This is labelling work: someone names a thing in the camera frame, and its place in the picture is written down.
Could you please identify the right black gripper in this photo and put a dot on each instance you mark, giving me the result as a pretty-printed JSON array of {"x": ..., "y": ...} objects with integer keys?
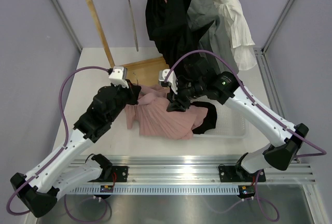
[{"x": 179, "y": 104}]

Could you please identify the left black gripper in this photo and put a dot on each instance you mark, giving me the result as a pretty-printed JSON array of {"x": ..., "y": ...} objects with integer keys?
[{"x": 133, "y": 93}]

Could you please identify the pink pleated skirt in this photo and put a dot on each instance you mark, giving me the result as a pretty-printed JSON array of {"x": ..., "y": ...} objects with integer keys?
[{"x": 154, "y": 119}]

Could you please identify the small black skirt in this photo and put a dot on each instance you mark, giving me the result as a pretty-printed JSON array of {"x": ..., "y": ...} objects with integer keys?
[{"x": 209, "y": 121}]

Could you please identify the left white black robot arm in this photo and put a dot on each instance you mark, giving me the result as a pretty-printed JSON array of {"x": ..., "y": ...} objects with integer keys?
[{"x": 43, "y": 186}]

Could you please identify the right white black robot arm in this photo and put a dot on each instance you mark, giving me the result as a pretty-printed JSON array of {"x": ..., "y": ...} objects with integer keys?
[{"x": 285, "y": 138}]

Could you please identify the large black skirt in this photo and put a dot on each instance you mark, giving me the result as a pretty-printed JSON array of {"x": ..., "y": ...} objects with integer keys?
[{"x": 168, "y": 28}]

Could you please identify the white ruffled skirt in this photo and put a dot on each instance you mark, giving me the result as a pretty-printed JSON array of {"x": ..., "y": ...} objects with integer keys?
[{"x": 238, "y": 32}]

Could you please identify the grey pleated skirt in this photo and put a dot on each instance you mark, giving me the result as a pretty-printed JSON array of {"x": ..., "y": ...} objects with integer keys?
[{"x": 203, "y": 19}]

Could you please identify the wooden clothes rack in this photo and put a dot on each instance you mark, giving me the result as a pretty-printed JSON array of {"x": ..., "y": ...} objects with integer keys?
[{"x": 113, "y": 18}]

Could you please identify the white perforated plastic basket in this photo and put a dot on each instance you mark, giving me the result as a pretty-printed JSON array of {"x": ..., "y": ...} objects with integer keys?
[{"x": 229, "y": 123}]

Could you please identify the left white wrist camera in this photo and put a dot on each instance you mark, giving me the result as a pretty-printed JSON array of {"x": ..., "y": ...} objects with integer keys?
[{"x": 118, "y": 76}]

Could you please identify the aluminium mounting rail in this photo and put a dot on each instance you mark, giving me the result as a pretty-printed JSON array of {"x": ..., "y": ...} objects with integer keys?
[{"x": 200, "y": 170}]

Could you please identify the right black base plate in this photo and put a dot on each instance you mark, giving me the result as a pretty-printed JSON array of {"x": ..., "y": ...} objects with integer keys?
[{"x": 233, "y": 174}]

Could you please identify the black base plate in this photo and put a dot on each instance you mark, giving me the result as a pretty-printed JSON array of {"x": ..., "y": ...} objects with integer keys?
[
  {"x": 118, "y": 173},
  {"x": 233, "y": 174}
]

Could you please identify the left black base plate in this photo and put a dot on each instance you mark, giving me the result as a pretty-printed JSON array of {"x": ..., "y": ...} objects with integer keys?
[{"x": 118, "y": 173}]

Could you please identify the white slotted cable duct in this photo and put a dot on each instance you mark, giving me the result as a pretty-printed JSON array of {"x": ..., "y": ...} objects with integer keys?
[{"x": 156, "y": 190}]

